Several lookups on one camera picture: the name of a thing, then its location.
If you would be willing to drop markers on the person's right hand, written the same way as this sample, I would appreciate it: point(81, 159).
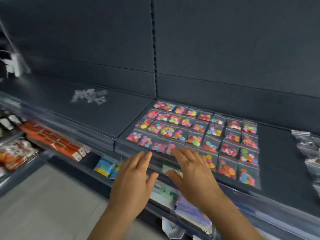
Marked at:
point(197, 182)

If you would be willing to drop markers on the person's left hand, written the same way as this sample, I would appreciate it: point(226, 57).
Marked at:
point(130, 187)

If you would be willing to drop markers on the grid of arranged button bags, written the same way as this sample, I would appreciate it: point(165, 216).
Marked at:
point(200, 137)

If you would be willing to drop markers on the pile of transparent button bags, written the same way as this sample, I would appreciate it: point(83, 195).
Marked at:
point(87, 96)

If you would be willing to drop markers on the rows of small dark packets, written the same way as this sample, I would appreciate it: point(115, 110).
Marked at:
point(310, 147)

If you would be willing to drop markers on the clear packet with purple item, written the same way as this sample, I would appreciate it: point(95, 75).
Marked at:
point(190, 212)

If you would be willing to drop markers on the green white price label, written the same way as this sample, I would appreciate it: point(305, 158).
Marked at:
point(168, 169)

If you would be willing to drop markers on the blue yellow snack packet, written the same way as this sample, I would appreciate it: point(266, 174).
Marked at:
point(105, 167)

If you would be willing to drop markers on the white flat packet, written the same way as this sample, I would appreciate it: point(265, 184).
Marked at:
point(162, 193)

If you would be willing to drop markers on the white dish with pink print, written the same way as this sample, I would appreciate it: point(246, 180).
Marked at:
point(172, 229)

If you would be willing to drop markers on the row of orange boxes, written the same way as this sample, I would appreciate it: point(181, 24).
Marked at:
point(55, 141)

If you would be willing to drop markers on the dark grey side shelving unit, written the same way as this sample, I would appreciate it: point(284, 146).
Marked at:
point(15, 177)

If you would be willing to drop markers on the red white snack packet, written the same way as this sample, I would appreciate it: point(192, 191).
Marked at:
point(17, 153)

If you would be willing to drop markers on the brown white snack packet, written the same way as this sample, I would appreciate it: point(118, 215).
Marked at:
point(10, 122)

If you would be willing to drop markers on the clear package with white item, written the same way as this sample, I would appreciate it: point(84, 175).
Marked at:
point(13, 62)

